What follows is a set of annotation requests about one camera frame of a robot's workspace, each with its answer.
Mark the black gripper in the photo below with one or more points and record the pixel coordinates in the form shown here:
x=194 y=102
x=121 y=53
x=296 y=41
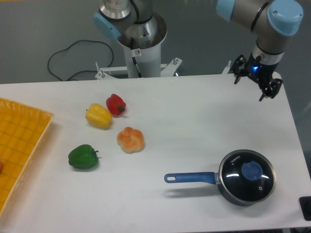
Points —
x=260 y=73

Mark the glass lid blue knob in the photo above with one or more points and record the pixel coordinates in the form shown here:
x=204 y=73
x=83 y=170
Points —
x=247 y=175

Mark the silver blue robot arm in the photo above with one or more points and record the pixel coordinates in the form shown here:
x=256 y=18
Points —
x=274 y=22

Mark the black device table corner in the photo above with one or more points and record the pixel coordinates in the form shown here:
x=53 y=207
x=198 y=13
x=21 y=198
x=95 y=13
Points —
x=305 y=204

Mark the orange knotted bread roll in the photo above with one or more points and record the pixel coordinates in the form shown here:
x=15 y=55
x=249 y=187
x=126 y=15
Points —
x=131 y=140

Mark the red bell pepper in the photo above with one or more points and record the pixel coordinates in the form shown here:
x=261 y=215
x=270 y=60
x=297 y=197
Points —
x=115 y=105

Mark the yellow bell pepper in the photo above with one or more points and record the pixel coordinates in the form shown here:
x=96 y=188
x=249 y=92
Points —
x=98 y=116

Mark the green bell pepper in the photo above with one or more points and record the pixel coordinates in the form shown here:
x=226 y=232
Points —
x=83 y=157

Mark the yellow woven basket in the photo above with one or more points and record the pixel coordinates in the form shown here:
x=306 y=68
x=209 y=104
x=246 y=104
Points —
x=22 y=128

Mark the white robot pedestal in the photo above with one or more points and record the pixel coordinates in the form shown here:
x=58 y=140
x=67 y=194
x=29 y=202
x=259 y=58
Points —
x=142 y=47

